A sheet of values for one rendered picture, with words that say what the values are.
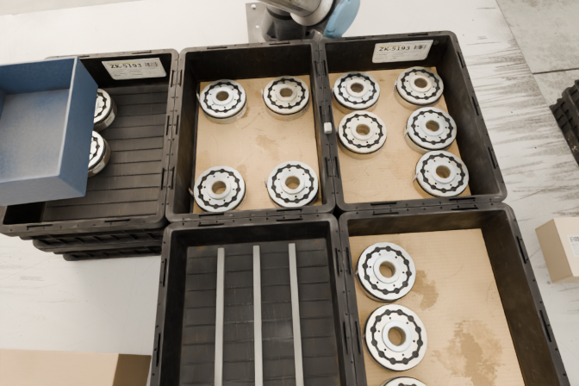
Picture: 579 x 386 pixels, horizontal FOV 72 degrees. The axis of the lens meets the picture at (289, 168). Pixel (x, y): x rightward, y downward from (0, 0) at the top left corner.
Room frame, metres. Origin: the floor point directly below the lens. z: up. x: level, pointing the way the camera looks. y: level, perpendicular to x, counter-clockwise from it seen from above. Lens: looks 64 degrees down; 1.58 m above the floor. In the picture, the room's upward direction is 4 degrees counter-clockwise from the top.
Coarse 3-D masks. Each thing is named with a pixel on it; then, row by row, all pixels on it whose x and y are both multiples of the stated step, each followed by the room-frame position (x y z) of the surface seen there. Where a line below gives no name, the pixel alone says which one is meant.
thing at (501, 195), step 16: (416, 32) 0.63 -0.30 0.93; (432, 32) 0.62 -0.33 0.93; (448, 32) 0.62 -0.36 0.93; (320, 48) 0.60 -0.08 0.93; (320, 64) 0.56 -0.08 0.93; (464, 64) 0.53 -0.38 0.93; (464, 80) 0.49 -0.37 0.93; (480, 112) 0.41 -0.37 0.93; (480, 128) 0.37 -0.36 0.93; (336, 144) 0.36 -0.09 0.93; (336, 160) 0.34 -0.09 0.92; (496, 160) 0.31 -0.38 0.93; (336, 176) 0.30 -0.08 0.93; (496, 176) 0.28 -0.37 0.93; (336, 192) 0.27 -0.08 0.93; (336, 208) 0.24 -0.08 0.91; (352, 208) 0.24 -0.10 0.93; (368, 208) 0.23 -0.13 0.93; (384, 208) 0.23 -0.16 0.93; (400, 208) 0.23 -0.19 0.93
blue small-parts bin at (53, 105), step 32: (0, 64) 0.43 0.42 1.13; (32, 64) 0.43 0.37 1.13; (64, 64) 0.43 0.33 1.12; (0, 96) 0.41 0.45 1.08; (32, 96) 0.41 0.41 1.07; (64, 96) 0.41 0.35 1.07; (0, 128) 0.36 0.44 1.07; (32, 128) 0.35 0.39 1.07; (64, 128) 0.30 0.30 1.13; (0, 160) 0.30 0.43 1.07; (32, 160) 0.30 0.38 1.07; (64, 160) 0.26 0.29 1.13; (0, 192) 0.23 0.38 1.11; (32, 192) 0.23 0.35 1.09; (64, 192) 0.23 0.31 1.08
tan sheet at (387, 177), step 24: (384, 72) 0.60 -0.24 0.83; (384, 96) 0.53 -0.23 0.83; (336, 120) 0.48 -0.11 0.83; (384, 120) 0.47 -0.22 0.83; (384, 144) 0.41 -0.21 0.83; (456, 144) 0.40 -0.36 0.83; (360, 168) 0.36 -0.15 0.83; (384, 168) 0.35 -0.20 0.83; (408, 168) 0.35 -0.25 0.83; (360, 192) 0.30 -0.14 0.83; (384, 192) 0.30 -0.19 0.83; (408, 192) 0.30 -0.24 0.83
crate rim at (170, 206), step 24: (192, 48) 0.63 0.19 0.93; (216, 48) 0.63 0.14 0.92; (240, 48) 0.62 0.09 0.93; (264, 48) 0.62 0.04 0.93; (312, 48) 0.60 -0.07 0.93; (168, 192) 0.29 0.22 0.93; (168, 216) 0.24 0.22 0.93; (192, 216) 0.24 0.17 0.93; (216, 216) 0.24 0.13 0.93; (240, 216) 0.23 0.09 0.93; (264, 216) 0.23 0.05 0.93
